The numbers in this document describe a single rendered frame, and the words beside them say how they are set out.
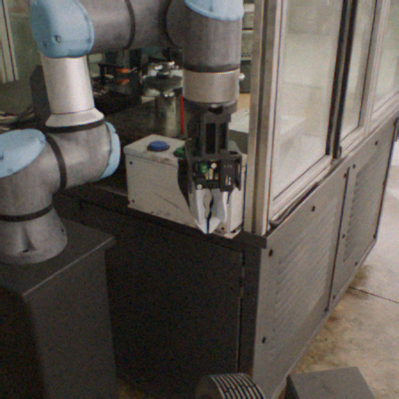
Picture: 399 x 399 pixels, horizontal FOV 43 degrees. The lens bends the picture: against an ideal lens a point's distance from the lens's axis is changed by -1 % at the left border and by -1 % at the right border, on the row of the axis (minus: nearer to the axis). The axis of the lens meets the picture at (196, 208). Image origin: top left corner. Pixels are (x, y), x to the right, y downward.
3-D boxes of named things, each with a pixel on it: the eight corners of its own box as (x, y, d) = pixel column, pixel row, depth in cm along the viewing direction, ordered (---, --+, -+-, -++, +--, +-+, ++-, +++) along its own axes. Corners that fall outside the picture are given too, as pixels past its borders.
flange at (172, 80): (152, 77, 153) (151, 68, 151) (188, 78, 150) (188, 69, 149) (139, 85, 143) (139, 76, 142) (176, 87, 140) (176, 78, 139)
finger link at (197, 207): (191, 249, 74) (191, 192, 70) (186, 230, 80) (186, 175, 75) (212, 248, 75) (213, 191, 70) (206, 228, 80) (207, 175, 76)
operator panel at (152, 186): (254, 218, 114) (257, 156, 108) (230, 240, 106) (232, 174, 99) (154, 191, 128) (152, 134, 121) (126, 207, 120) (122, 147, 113)
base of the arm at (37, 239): (25, 272, 95) (17, 227, 91) (-25, 250, 102) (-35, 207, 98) (82, 239, 106) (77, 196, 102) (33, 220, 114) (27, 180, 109)
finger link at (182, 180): (178, 207, 76) (177, 151, 72) (177, 202, 77) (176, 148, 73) (209, 205, 76) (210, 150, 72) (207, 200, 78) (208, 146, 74)
